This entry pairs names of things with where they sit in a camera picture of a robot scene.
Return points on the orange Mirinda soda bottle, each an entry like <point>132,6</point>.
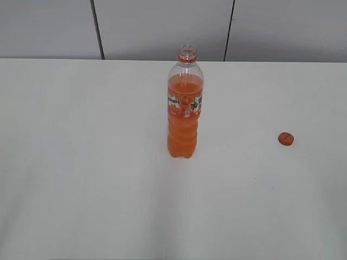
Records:
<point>185,92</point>

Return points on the orange bottle cap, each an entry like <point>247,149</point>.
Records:
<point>286,138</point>

